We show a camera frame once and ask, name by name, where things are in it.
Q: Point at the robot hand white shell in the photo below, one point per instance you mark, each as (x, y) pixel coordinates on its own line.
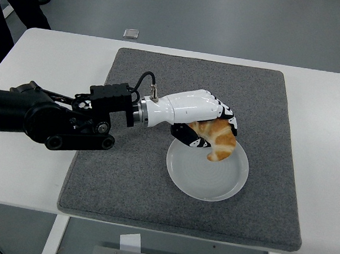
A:
(189, 108)

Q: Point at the croissant bread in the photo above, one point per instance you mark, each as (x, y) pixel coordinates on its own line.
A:
(221, 143)

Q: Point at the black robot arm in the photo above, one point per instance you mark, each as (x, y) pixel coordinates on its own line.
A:
(12, 111)

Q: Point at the grey round plate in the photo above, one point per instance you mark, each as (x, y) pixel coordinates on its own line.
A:
(207, 180)

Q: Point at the grey felt mat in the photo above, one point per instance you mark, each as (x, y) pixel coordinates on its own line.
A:
(192, 73)

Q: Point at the square silver floor socket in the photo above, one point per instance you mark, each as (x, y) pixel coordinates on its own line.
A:
(130, 33)

